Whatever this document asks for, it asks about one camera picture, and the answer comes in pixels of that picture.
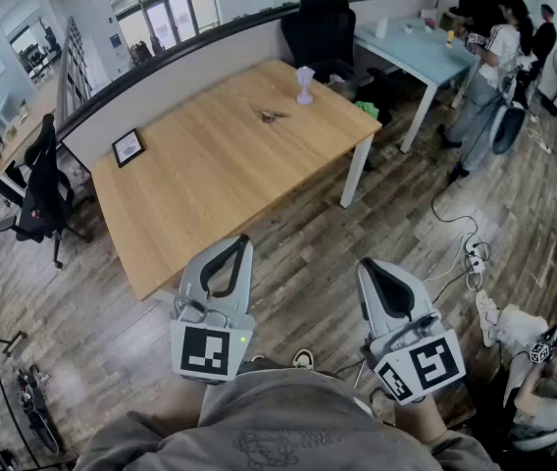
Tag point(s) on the wooden table with white legs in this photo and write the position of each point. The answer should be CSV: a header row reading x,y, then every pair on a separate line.
x,y
200,189

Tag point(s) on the heap of black equipment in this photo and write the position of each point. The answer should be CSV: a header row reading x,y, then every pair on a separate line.
x,y
38,410

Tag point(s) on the person's grey shirt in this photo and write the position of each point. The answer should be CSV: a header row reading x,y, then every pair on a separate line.
x,y
283,425

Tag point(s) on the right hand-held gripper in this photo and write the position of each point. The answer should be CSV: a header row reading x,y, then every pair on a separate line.
x,y
430,361

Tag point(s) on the large glass window front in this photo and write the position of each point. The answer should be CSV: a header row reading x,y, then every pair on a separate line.
x,y
170,17

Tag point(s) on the black office chair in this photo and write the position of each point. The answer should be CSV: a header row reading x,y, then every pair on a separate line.
x,y
320,27
43,189

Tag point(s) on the white and black shoe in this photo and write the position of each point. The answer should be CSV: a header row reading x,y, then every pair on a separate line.
x,y
303,359

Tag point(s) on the white power strip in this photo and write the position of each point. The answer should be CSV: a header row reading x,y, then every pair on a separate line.
x,y
475,262
543,146

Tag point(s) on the purple plastic ornament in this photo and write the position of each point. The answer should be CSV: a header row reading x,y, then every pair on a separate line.
x,y
305,88

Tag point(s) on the green cloth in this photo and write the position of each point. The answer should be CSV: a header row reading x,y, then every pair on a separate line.
x,y
368,107

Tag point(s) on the person's right forearm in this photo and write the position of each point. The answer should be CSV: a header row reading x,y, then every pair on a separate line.
x,y
420,420

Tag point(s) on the light blue table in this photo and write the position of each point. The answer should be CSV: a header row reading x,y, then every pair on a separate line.
x,y
406,49

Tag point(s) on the metal stair railing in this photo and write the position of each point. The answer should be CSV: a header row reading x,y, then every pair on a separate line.
x,y
75,67

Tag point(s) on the wooden work table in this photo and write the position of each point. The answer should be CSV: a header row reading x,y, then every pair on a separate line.
x,y
23,135

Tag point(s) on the black framed picture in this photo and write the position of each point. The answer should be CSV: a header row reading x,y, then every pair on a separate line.
x,y
128,147

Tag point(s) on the white partition with black rail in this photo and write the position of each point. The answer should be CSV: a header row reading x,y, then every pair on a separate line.
x,y
185,71

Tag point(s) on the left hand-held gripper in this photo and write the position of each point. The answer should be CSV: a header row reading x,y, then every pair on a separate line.
x,y
205,351

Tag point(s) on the white swivel chair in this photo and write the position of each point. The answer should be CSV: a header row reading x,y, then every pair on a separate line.
x,y
506,128

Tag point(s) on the rolling whiteboard with black frame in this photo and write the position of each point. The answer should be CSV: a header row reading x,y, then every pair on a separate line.
x,y
15,342

